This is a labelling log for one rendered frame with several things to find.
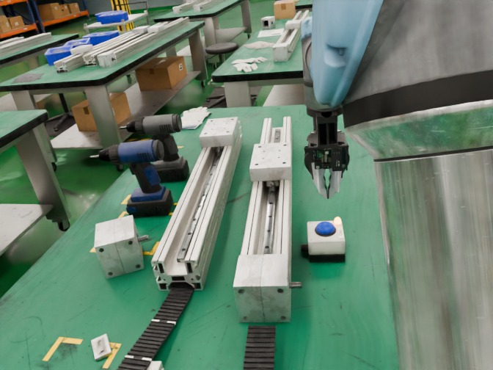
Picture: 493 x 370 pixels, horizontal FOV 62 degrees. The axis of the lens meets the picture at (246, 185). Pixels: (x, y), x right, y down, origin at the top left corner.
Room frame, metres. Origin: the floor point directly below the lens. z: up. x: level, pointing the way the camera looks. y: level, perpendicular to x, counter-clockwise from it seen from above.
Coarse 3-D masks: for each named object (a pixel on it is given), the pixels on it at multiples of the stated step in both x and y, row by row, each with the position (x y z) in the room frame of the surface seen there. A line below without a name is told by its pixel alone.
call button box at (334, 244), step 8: (312, 224) 0.77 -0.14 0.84; (336, 224) 0.76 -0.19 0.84; (312, 232) 0.74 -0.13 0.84; (336, 232) 0.73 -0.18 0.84; (312, 240) 0.71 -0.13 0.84; (320, 240) 0.71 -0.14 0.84; (328, 240) 0.71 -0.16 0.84; (336, 240) 0.70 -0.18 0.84; (344, 240) 0.70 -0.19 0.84; (304, 248) 0.74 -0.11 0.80; (312, 248) 0.71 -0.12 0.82; (320, 248) 0.71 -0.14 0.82; (328, 248) 0.70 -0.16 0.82; (336, 248) 0.70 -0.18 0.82; (344, 248) 0.70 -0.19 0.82; (312, 256) 0.71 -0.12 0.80; (320, 256) 0.71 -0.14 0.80; (328, 256) 0.70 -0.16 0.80; (336, 256) 0.70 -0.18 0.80; (344, 256) 0.70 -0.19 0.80
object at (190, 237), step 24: (240, 144) 1.39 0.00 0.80; (216, 168) 1.09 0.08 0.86; (192, 192) 0.96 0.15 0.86; (216, 192) 0.94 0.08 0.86; (192, 216) 0.88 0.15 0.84; (216, 216) 0.89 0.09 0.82; (168, 240) 0.75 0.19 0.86; (192, 240) 0.74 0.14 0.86; (168, 264) 0.70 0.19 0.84; (192, 264) 0.67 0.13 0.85; (168, 288) 0.68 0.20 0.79
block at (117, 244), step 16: (96, 224) 0.84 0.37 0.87; (112, 224) 0.83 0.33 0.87; (128, 224) 0.82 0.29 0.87; (96, 240) 0.77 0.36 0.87; (112, 240) 0.77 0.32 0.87; (128, 240) 0.77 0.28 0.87; (144, 240) 0.82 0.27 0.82; (112, 256) 0.76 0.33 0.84; (128, 256) 0.76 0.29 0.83; (112, 272) 0.75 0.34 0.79; (128, 272) 0.76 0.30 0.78
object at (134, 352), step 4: (132, 348) 0.51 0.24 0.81; (136, 348) 0.51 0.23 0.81; (128, 352) 0.50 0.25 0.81; (132, 352) 0.50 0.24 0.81; (136, 352) 0.50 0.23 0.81; (140, 352) 0.50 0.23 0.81; (144, 352) 0.50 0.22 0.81; (148, 352) 0.50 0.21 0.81; (152, 352) 0.50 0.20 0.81; (156, 352) 0.50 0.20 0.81; (136, 356) 0.49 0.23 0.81; (140, 356) 0.49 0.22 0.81; (144, 356) 0.49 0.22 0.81; (148, 356) 0.49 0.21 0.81; (152, 356) 0.49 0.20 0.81
